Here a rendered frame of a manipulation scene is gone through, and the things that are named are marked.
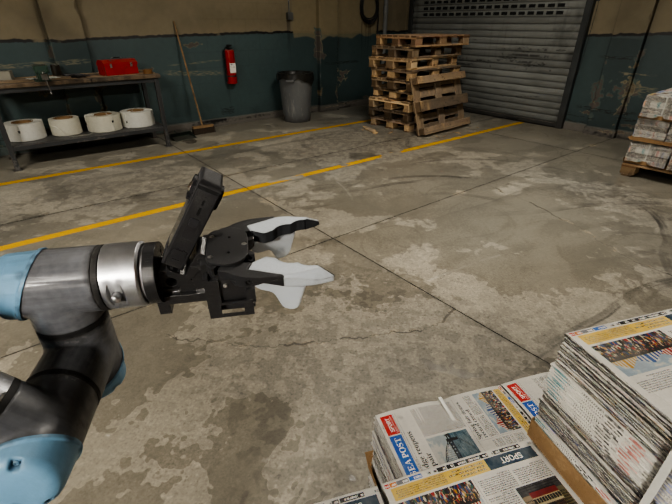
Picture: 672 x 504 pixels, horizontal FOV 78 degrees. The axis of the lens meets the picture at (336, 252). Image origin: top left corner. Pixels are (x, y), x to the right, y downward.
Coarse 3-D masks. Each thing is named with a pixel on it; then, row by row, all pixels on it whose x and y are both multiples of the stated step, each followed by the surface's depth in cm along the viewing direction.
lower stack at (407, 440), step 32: (512, 384) 115; (384, 416) 105; (416, 416) 105; (448, 416) 105; (480, 416) 105; (512, 416) 105; (384, 448) 101; (416, 448) 97; (448, 448) 97; (480, 448) 97; (384, 480) 105
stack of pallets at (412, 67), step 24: (384, 48) 611; (408, 48) 587; (432, 48) 611; (456, 48) 639; (408, 72) 591; (432, 72) 621; (384, 96) 663; (408, 96) 610; (432, 96) 640; (384, 120) 656; (408, 120) 622; (432, 120) 659
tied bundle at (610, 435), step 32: (576, 352) 61; (544, 384) 68; (576, 384) 61; (608, 384) 56; (544, 416) 69; (576, 416) 62; (608, 416) 56; (640, 416) 52; (576, 448) 63; (608, 448) 57; (640, 448) 53; (608, 480) 58; (640, 480) 53
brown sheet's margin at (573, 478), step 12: (528, 432) 73; (540, 432) 69; (540, 444) 70; (552, 444) 67; (552, 456) 68; (564, 456) 65; (564, 468) 65; (576, 480) 63; (576, 492) 64; (588, 492) 61
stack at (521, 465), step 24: (480, 456) 70; (504, 456) 70; (528, 456) 70; (408, 480) 67; (432, 480) 67; (456, 480) 67; (480, 480) 66; (504, 480) 66; (528, 480) 66; (552, 480) 66
